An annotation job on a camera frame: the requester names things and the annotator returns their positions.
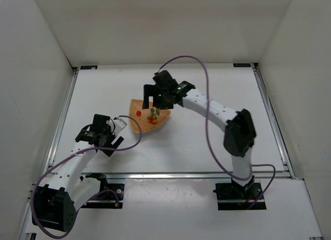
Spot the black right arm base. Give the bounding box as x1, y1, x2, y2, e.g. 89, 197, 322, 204
213, 182, 267, 211

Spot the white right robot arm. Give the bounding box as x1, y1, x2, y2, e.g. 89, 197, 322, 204
142, 70, 257, 187

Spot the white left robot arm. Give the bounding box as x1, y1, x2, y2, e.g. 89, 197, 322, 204
32, 114, 127, 232

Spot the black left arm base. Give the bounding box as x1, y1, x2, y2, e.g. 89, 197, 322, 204
78, 173, 125, 209

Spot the triangular woven bamboo basket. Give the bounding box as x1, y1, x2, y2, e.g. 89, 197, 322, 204
129, 99, 171, 132

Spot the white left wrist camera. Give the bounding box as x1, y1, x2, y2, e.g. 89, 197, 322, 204
110, 117, 127, 136

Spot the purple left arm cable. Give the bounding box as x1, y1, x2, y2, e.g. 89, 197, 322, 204
31, 116, 142, 237

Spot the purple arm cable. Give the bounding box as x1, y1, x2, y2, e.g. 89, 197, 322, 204
157, 55, 276, 211
31, 116, 142, 237

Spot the aluminium table edge rail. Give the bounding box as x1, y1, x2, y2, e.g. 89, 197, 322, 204
31, 170, 295, 181

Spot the left side aluminium rail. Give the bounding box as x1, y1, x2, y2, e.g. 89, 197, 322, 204
40, 67, 80, 175

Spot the right side aluminium rail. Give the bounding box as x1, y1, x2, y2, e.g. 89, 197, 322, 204
251, 63, 297, 179

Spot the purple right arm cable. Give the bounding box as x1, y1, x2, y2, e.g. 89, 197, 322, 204
157, 55, 276, 211

